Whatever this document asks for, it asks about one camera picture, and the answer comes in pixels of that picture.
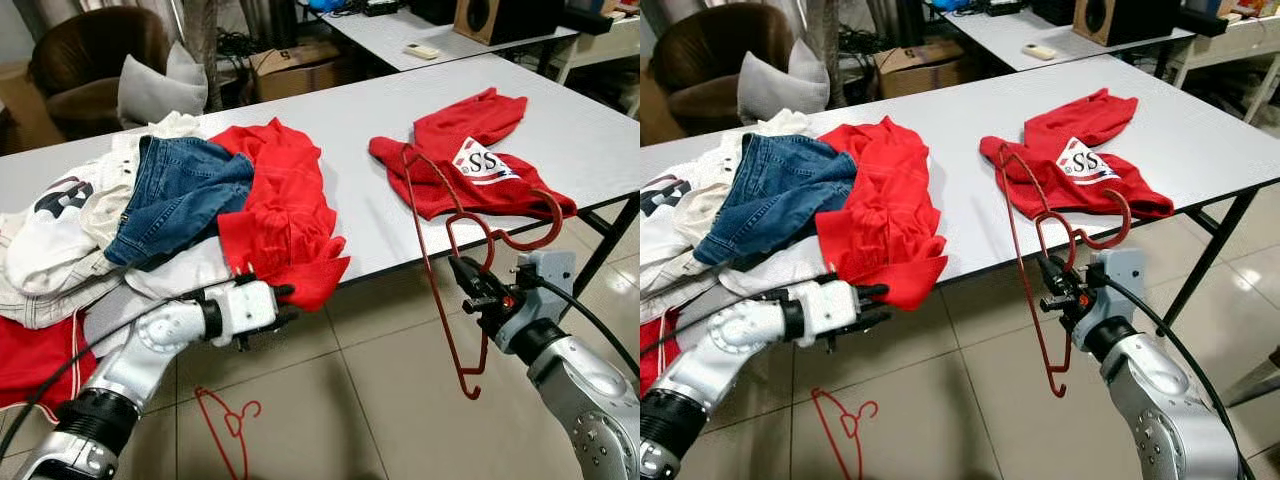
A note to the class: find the red plastic hanger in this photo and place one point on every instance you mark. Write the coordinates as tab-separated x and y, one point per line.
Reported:
212	420
827	420
1128	215
558	215

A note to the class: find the red T-shirt white print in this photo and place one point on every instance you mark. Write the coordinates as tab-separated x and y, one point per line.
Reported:
1090	115
480	115

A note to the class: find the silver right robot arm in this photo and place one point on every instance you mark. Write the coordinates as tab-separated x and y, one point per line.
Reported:
1160	400
590	400

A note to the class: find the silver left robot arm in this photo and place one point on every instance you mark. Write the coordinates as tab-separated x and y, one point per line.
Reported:
730	345
150	345

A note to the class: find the grey table black legs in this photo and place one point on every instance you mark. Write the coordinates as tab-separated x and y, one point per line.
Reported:
375	235
980	235

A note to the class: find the blue denim jeans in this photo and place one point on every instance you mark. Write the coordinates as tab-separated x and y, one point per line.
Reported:
180	195
770	195

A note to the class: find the white jacket black print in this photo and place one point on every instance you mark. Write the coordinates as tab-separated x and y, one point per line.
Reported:
50	250
665	250

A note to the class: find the cream white garment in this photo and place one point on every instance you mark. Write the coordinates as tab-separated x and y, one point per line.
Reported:
775	125
170	128

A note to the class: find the brown cardboard box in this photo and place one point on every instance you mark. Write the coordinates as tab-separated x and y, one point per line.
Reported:
295	75
920	70

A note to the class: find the grey pillow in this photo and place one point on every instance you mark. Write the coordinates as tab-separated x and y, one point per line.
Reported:
160	95
785	90

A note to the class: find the white remote control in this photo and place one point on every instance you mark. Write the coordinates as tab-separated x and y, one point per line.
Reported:
1040	51
422	51

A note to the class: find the wooden front black speaker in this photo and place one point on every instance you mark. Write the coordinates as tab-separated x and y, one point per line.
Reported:
1095	32
478	32

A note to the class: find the long grey work table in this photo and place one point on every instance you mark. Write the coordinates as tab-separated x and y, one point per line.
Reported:
400	30
1010	30

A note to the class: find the sheer grey curtain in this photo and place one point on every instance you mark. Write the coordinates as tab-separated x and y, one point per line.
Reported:
200	40
825	40

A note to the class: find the brown armchair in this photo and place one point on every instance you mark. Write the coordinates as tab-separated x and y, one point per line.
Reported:
90	50
710	45

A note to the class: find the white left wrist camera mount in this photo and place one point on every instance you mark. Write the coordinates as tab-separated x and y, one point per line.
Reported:
825	305
245	305

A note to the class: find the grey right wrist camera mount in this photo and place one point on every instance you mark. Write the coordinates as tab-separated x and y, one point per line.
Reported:
548	280
1118	280

